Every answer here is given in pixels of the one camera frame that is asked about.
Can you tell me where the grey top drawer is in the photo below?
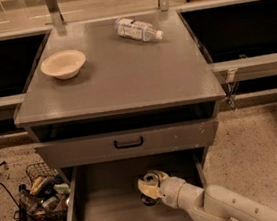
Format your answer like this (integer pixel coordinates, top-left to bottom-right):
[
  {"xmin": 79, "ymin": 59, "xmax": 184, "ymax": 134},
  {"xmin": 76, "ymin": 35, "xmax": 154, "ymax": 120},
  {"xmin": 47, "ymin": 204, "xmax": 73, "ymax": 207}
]
[{"xmin": 35, "ymin": 118, "xmax": 219, "ymax": 169}]

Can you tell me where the blue pepsi can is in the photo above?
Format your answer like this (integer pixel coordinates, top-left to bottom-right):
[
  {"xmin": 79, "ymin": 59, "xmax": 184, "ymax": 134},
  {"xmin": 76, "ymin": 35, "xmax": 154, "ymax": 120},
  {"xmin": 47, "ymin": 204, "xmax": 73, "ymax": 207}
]
[{"xmin": 141, "ymin": 193, "xmax": 159, "ymax": 206}]

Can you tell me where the grey drawer cabinet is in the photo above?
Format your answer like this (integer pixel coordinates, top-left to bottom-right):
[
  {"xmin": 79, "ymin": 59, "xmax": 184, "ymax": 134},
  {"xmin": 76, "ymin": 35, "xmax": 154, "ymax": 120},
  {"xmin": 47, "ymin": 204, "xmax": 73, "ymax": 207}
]
[{"xmin": 2, "ymin": 3, "xmax": 242, "ymax": 221}]

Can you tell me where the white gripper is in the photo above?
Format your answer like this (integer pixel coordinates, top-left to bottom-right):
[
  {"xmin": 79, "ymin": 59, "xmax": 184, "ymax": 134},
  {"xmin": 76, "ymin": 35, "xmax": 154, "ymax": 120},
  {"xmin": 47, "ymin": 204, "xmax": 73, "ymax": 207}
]
[{"xmin": 137, "ymin": 170, "xmax": 186, "ymax": 209}]

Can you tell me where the clear plastic water bottle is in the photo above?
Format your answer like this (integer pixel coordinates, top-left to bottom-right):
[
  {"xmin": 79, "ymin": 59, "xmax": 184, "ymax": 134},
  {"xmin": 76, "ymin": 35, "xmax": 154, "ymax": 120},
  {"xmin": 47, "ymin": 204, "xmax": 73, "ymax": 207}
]
[{"xmin": 115, "ymin": 17, "xmax": 164, "ymax": 42}]

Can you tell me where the white paper bowl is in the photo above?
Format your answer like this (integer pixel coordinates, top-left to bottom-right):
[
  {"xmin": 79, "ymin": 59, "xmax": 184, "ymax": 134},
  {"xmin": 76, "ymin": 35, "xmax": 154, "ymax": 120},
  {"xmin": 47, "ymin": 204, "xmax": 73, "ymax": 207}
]
[{"xmin": 40, "ymin": 49, "xmax": 86, "ymax": 80}]

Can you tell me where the grey open middle drawer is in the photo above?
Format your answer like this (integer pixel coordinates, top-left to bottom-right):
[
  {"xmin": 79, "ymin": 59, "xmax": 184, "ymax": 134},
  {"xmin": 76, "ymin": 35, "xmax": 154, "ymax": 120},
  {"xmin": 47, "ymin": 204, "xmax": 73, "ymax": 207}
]
[{"xmin": 67, "ymin": 151, "xmax": 201, "ymax": 221}]

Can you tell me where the black drawer handle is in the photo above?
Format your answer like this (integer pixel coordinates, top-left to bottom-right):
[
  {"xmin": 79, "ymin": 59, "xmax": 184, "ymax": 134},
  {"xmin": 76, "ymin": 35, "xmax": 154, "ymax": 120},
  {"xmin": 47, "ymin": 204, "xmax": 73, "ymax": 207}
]
[{"xmin": 113, "ymin": 136, "xmax": 144, "ymax": 149}]

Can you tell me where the black wire basket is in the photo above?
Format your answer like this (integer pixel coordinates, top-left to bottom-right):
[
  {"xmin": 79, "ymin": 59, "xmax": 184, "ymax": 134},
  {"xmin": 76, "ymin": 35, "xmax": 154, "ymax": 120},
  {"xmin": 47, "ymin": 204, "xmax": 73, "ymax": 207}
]
[{"xmin": 19, "ymin": 162, "xmax": 71, "ymax": 221}]

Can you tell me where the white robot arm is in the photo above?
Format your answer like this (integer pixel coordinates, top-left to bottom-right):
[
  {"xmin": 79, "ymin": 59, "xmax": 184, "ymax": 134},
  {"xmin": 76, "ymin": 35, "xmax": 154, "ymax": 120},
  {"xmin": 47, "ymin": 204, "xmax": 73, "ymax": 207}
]
[{"xmin": 137, "ymin": 170, "xmax": 277, "ymax": 221}]

